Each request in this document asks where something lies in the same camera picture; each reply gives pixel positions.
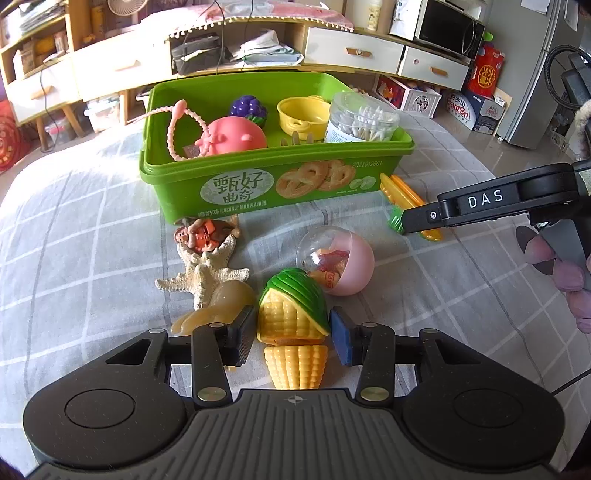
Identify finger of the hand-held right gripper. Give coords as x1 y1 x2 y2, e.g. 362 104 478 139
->
401 178 532 236

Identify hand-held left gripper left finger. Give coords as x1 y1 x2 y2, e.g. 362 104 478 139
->
104 305 257 409

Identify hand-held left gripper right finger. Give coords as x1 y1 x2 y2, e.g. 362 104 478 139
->
329 308 472 403

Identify toy corn half with husk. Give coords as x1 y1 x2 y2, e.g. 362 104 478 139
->
257 268 331 346

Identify yellow striped toy vegetable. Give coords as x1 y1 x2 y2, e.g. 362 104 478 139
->
381 173 443 242

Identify clear cotton swab jar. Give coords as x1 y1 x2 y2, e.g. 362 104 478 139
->
323 91 400 144

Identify green plastic cookie box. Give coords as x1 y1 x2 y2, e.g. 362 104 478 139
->
139 71 416 226

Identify pink squishy face ball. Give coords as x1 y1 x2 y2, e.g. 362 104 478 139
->
196 116 269 158

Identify yellow toy pot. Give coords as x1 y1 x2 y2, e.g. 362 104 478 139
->
277 95 337 137

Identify purple toy grapes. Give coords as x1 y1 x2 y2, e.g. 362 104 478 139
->
230 95 269 126

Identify pink beaded loop toy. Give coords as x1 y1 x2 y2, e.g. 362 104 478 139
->
141 99 218 162

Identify person's right hand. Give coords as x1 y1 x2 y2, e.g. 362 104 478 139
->
525 235 591 334

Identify beige rubber toy hand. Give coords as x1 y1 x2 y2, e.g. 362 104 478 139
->
172 281 257 337

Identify yellow toy corn half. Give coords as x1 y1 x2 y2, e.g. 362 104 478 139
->
263 345 329 391

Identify pink clear capsule ball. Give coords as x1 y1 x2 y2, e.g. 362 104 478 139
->
295 226 374 297

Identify cream starfish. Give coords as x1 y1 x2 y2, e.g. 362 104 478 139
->
154 233 250 310

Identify blue white noodle carton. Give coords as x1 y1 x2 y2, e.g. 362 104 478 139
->
444 90 513 134

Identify brown monkey figurine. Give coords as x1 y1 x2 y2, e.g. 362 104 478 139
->
173 217 241 254

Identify grey refrigerator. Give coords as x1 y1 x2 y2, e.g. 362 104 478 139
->
485 0 578 151

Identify white printed crate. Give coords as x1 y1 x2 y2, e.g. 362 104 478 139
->
373 74 443 121

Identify red gift box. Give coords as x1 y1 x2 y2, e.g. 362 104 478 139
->
466 44 506 100

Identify grey checked blanket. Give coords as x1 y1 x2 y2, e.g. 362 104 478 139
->
0 113 591 462

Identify black microwave oven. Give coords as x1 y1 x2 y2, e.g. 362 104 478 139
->
413 0 485 61

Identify white bottle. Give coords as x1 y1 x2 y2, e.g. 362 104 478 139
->
366 0 384 32

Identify small clear storage bin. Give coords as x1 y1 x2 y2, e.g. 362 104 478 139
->
85 95 121 134

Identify folded pale cloth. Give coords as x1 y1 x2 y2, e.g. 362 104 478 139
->
228 34 305 68

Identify pink table runner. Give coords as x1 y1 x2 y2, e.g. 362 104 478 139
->
164 0 356 40

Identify black bag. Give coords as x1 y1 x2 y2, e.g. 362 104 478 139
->
171 36 225 77

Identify white wooden cabinet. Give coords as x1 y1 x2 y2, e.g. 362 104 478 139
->
0 0 485 153

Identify red printed bag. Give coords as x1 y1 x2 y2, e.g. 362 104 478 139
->
0 99 24 174

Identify white desk fan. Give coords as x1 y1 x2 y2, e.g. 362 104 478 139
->
107 0 149 14

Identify black cable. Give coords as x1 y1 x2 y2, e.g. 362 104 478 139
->
551 364 591 398

